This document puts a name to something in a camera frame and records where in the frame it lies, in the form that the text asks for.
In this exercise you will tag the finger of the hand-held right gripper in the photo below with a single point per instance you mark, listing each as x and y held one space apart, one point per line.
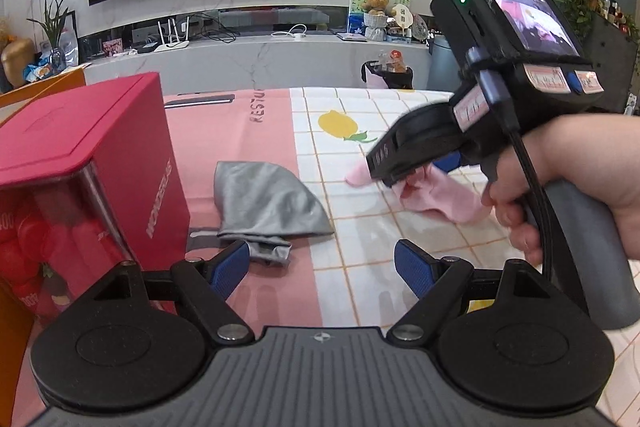
446 163

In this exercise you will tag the marble television console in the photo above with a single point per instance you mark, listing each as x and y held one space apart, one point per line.
300 57

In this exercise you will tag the white router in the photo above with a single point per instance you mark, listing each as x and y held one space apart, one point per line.
171 43

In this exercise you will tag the teddy bear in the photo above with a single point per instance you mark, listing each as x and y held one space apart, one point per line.
376 7

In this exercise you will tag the pink mat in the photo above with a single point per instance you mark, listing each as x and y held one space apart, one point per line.
240 132

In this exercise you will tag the grey trash can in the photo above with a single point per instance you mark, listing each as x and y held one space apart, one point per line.
442 67

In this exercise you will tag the small pink box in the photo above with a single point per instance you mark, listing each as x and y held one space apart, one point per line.
113 48

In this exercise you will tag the pink cloth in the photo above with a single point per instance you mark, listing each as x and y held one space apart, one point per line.
445 202

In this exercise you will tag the person's right hand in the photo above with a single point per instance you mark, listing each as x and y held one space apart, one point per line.
575 157

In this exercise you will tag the grey cabinet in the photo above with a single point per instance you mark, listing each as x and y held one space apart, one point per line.
612 57

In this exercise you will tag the gold vase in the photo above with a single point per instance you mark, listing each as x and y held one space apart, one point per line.
15 63

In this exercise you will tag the black shopping bag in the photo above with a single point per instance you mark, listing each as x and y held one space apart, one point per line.
395 77

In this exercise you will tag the round hand fan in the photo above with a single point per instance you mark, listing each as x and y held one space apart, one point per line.
421 28

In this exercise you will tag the grey cloth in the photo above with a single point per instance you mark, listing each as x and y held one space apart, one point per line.
270 202

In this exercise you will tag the green plant in glass vase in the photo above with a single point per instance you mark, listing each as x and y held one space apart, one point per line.
57 27

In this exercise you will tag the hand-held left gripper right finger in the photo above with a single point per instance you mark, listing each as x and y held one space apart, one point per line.
412 268

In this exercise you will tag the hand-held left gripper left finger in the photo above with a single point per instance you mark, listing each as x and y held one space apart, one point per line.
229 268

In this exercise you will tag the checked lemon print sheet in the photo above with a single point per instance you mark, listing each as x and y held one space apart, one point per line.
360 227

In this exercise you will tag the orange cardboard box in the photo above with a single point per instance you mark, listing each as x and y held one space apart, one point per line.
15 332

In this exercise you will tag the snack bag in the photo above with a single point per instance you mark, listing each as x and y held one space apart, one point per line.
39 71

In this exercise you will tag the red storage box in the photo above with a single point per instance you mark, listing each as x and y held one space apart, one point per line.
100 132

